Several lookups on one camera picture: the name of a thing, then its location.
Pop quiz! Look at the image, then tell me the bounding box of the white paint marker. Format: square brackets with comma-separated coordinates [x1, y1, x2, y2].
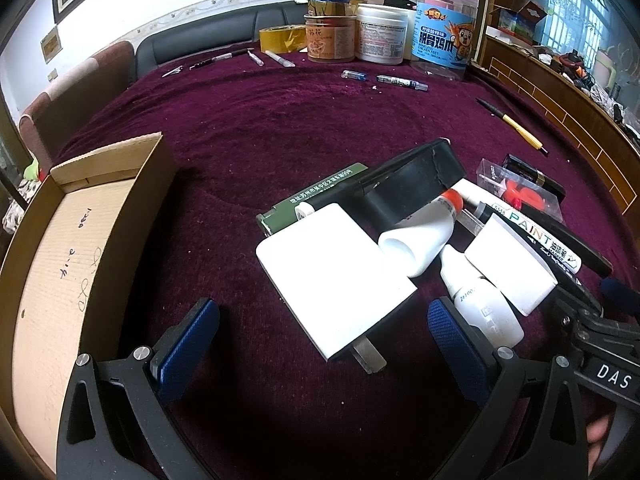
[452, 179, 582, 274]

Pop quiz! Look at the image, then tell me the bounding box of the red candle clear package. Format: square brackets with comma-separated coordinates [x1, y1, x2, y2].
[476, 158, 564, 223]

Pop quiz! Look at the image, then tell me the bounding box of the small white cube charger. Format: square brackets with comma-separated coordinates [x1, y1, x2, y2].
[464, 214, 558, 316]

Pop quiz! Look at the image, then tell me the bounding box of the white dropper bottle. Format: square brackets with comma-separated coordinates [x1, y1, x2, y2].
[439, 244, 524, 348]

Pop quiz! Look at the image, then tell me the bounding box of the black gold lipstick tube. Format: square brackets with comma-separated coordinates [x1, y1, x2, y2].
[502, 154, 566, 203]

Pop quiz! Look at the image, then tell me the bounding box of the white bottle orange cap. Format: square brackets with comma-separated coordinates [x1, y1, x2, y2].
[378, 188, 463, 278]

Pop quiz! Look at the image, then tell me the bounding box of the black electrical tape roll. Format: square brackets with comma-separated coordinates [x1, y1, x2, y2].
[331, 139, 466, 233]

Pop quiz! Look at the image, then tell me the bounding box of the large white power adapter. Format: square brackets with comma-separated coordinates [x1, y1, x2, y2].
[256, 204, 416, 374]

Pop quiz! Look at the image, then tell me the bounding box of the green lighter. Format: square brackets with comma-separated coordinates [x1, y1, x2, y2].
[256, 162, 368, 237]

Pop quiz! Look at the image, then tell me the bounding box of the black twin marker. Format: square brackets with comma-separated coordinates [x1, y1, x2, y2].
[548, 223, 613, 278]

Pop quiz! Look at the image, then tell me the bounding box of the person's right hand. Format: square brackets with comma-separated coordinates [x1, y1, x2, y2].
[587, 414, 613, 474]

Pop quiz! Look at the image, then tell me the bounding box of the maroon velvet tablecloth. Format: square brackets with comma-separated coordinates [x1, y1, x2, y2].
[61, 56, 639, 479]

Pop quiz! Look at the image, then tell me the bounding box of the yellow black pen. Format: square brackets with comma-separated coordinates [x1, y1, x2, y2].
[476, 99, 549, 157]

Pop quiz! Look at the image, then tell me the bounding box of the wooden side cabinet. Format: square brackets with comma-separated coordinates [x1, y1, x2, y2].
[480, 37, 639, 230]

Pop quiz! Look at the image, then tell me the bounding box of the brown cardboard tray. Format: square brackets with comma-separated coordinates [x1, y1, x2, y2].
[1, 132, 176, 479]

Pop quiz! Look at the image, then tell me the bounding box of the blue label snack jar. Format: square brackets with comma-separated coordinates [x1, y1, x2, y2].
[411, 0, 480, 80]

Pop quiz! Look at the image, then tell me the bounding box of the maroon armchair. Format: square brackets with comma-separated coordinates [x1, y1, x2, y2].
[18, 41, 134, 172]

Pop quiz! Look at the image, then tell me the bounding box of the blue patterned pen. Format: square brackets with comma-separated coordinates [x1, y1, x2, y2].
[376, 75, 428, 92]

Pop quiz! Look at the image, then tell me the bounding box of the small silver battery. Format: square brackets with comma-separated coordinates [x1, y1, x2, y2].
[341, 70, 368, 81]

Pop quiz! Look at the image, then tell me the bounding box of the white plastic tub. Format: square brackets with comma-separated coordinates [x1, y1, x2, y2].
[355, 4, 416, 65]

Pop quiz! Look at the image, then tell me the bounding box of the silver pen cap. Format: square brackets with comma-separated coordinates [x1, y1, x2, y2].
[162, 65, 183, 78]

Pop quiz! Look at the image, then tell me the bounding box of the brown label plastic jar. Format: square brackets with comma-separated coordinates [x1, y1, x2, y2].
[305, 15, 356, 63]

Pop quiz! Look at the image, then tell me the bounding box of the black silver pen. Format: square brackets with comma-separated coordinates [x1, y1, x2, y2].
[189, 48, 254, 70]

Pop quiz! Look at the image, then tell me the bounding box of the thin silver scalpel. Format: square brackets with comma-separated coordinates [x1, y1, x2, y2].
[247, 50, 265, 67]

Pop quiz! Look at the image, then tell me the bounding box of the white craft knife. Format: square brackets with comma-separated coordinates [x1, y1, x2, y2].
[265, 50, 295, 68]

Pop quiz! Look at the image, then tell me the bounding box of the yellow packing tape roll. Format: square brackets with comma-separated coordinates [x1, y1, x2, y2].
[258, 25, 307, 54]

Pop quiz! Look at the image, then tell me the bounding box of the black leather sofa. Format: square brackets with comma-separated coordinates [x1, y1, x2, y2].
[131, 1, 307, 80]

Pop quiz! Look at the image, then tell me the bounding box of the small framed wall plaque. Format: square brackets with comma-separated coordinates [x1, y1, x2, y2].
[40, 26, 62, 64]

